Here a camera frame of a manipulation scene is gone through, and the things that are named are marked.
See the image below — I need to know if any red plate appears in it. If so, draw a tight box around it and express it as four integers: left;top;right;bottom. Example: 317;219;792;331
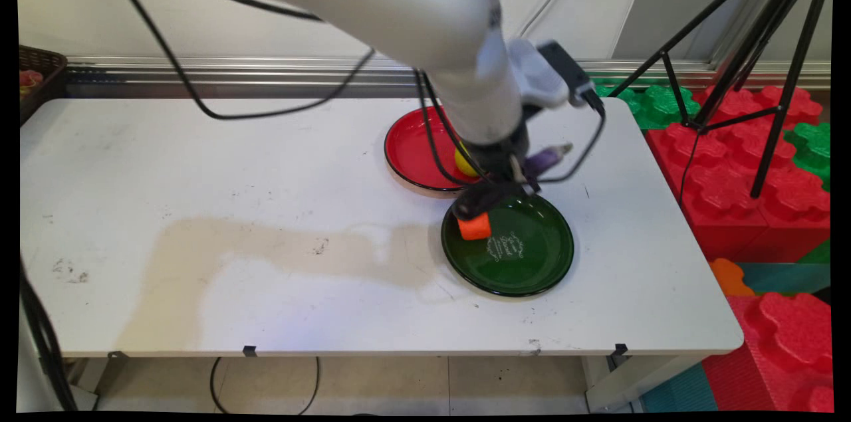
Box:
384;106;481;199

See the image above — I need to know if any aluminium wall rail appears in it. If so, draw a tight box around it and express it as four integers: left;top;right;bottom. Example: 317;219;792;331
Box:
65;55;832;92

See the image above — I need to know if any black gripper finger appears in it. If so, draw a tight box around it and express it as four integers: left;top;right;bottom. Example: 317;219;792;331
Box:
509;155;541;196
451;181;523;221

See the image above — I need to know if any black thin cable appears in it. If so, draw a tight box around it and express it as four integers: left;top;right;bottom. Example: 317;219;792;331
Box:
118;0;481;187

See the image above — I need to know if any teal floor mat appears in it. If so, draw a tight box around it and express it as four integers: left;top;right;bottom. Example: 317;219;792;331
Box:
640;362;720;413

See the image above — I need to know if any green foam block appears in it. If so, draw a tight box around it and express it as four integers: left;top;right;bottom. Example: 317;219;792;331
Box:
783;122;832;191
592;84;703;132

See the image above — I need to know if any black tripod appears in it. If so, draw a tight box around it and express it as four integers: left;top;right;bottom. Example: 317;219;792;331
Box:
608;0;836;201

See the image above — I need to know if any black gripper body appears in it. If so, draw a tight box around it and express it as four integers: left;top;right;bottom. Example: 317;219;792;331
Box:
464;119;534;188

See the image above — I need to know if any white table leg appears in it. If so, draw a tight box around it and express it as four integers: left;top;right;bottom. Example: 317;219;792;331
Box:
584;354;707;413

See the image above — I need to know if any orange toy carrot chunk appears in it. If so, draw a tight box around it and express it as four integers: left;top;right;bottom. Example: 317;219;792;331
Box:
457;211;493;242

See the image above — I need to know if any black cable bundle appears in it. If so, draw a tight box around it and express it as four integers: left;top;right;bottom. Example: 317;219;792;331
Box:
18;261;78;413

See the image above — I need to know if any red foam block stack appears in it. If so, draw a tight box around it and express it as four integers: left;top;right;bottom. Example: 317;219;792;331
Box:
703;292;836;413

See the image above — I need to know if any purple toy eggplant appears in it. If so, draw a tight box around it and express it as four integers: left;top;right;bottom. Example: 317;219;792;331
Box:
523;141;574;179

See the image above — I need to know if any yellow-green toy apple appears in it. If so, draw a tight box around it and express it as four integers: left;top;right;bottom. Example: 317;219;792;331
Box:
453;142;480;179

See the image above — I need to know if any white ribbed camera mount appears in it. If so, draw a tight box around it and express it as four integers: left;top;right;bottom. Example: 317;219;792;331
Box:
507;39;570;112

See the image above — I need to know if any teal foam mat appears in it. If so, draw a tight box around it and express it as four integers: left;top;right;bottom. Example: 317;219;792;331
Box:
737;262;832;297

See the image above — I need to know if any large red foam block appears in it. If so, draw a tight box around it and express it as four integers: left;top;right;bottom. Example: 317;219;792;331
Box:
646;85;832;264

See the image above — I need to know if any black camera cable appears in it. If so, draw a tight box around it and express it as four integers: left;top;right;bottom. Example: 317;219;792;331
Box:
90;0;608;187

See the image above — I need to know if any dark green plate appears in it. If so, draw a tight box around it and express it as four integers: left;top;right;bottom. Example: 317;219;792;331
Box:
440;192;576;299

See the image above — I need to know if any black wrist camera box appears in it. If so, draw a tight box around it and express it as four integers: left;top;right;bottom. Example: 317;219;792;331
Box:
537;41;606;118

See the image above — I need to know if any dark wicker basket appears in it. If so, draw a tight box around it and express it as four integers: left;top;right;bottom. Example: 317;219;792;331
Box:
19;44;69;126

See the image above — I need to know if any black floor cable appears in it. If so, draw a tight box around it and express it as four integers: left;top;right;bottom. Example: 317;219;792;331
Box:
209;356;322;415

